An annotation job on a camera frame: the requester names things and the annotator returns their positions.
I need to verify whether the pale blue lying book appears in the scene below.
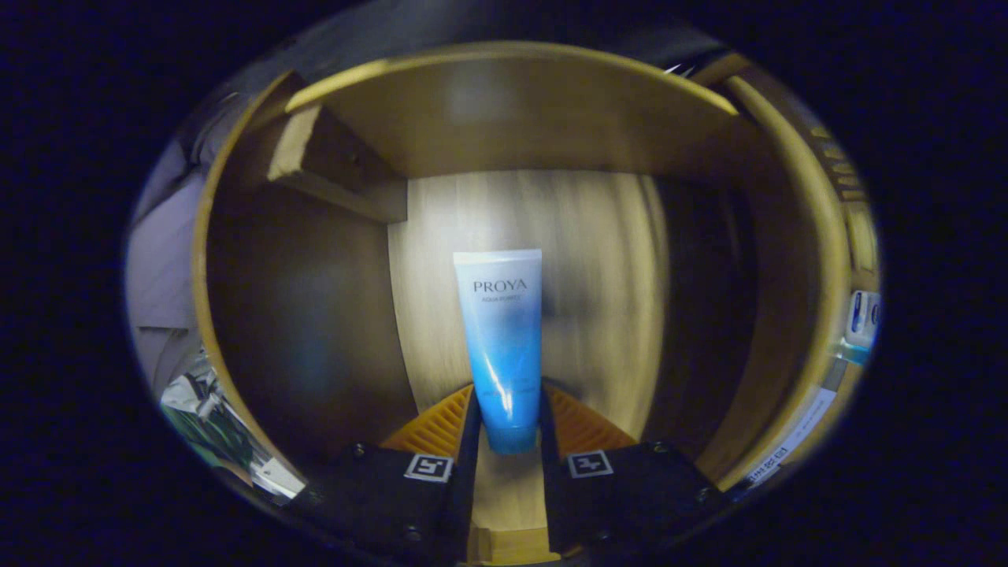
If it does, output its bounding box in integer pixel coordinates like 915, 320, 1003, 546
740, 386, 837, 485

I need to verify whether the person's gray clothing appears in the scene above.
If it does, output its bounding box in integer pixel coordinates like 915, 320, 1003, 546
126, 94, 237, 395

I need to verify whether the white bottle with blue cap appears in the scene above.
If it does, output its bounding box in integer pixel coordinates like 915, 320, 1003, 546
847, 290, 881, 350

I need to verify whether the wooden countertop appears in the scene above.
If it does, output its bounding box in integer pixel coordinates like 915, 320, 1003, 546
713, 55, 881, 493

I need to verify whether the blue and white cosmetic tube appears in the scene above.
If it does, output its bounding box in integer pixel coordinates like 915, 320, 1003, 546
453, 249, 544, 455

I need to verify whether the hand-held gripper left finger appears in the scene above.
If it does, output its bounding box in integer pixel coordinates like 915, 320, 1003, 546
287, 384, 483, 564

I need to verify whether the green and white bag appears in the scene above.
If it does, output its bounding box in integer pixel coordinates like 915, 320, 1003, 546
160, 350, 306, 501

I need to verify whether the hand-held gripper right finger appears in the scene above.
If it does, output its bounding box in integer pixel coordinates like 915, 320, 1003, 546
538, 382, 729, 556

